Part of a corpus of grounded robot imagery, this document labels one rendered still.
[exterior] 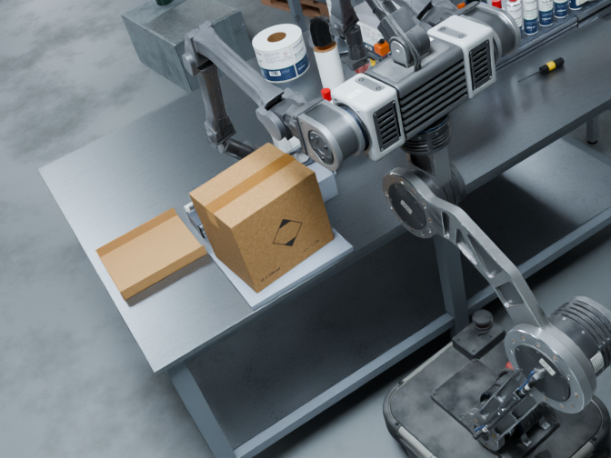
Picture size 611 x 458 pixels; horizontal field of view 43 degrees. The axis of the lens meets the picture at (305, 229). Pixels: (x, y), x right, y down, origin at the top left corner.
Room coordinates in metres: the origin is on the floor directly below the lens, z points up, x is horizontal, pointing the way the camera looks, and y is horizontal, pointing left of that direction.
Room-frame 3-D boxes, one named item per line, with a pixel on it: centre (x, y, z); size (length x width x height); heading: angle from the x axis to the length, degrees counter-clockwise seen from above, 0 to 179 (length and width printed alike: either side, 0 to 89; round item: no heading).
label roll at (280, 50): (2.83, -0.12, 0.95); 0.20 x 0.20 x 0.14
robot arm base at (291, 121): (1.55, -0.08, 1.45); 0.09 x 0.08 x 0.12; 115
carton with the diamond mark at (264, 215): (1.83, 0.11, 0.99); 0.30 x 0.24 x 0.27; 116
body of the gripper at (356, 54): (2.36, -0.35, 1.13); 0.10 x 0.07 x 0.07; 110
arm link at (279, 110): (1.62, -0.04, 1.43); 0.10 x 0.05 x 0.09; 25
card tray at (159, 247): (2.00, 0.51, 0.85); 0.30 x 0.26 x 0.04; 109
